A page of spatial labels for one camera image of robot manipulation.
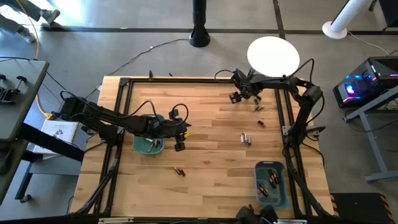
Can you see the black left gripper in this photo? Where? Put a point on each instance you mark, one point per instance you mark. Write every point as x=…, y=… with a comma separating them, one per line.
x=164, y=129

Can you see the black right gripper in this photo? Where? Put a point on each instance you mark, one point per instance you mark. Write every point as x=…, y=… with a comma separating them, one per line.
x=252, y=86

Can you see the green plastic bin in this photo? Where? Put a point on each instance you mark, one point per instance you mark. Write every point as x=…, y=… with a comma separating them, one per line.
x=141, y=147

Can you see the teal plastic bin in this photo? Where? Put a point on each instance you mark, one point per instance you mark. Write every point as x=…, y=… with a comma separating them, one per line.
x=280, y=199

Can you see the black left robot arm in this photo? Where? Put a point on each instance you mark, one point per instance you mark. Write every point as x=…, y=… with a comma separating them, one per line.
x=102, y=116

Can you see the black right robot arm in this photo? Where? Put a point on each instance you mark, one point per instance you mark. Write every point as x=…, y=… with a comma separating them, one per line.
x=300, y=118

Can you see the white round stool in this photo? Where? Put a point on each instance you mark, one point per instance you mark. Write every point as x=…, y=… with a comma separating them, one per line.
x=273, y=56

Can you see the black pole base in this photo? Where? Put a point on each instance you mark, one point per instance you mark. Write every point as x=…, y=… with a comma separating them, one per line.
x=199, y=31

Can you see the black bulky object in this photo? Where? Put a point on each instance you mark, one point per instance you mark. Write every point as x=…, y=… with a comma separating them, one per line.
x=248, y=216

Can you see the white round pillar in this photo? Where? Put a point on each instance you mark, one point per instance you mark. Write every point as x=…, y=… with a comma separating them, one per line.
x=346, y=15

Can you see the grey metal side table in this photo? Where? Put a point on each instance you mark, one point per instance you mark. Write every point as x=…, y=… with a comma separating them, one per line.
x=373, y=105

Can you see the white paper manual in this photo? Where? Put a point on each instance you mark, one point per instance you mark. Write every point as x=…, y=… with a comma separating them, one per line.
x=59, y=130

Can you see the black computer tower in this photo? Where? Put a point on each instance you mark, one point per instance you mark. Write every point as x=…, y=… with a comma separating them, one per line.
x=382, y=71

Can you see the black desk base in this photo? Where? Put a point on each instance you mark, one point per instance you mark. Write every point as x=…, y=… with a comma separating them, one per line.
x=49, y=141

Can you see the yellow plug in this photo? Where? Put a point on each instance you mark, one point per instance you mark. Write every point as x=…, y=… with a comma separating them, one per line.
x=48, y=116

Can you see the dark floor cabinet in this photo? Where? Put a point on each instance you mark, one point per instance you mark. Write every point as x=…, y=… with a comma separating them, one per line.
x=390, y=12

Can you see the black yellow striped mat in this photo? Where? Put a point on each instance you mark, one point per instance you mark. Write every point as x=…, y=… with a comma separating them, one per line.
x=360, y=208

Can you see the grey desk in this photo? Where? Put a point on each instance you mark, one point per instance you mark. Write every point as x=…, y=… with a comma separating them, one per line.
x=18, y=118

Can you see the person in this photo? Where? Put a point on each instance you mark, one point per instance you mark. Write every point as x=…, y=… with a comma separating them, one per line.
x=49, y=16

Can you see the black desk clamp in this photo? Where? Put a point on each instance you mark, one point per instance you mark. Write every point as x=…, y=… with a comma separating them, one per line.
x=6, y=93

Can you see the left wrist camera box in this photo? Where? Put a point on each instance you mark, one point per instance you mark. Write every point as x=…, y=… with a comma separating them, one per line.
x=174, y=114

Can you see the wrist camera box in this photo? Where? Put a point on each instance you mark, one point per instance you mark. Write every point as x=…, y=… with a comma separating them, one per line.
x=238, y=76
x=174, y=114

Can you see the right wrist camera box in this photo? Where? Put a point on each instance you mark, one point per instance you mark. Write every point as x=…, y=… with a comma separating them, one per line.
x=238, y=76

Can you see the black aluminium table frame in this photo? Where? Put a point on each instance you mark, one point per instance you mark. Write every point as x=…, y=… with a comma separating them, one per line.
x=186, y=81

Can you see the black frame clamp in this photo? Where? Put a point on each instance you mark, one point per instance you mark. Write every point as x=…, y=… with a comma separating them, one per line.
x=150, y=74

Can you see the silver edge bracket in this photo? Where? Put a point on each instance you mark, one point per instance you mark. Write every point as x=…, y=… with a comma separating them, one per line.
x=115, y=220
x=290, y=221

